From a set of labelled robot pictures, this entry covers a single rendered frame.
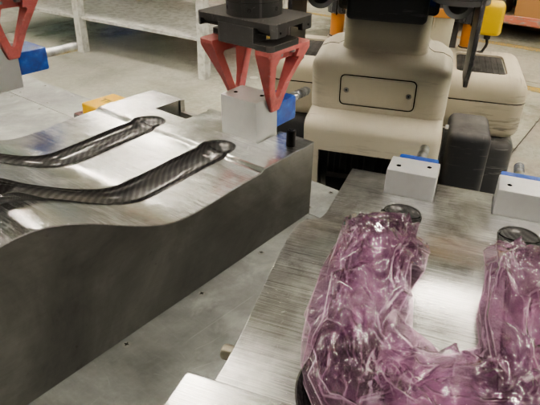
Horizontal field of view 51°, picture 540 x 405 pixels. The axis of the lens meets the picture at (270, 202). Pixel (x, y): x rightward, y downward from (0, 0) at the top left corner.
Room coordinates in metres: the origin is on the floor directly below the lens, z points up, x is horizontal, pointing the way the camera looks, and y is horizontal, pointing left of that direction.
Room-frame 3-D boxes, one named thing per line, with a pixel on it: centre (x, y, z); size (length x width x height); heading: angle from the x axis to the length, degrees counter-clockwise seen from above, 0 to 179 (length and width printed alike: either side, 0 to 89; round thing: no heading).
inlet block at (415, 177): (0.57, -0.16, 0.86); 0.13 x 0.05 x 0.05; 160
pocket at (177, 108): (0.65, 0.11, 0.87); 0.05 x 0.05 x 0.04; 53
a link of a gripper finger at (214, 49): (0.60, 0.03, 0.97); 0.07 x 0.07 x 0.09; 52
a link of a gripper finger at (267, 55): (0.58, 0.01, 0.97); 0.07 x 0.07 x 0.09; 52
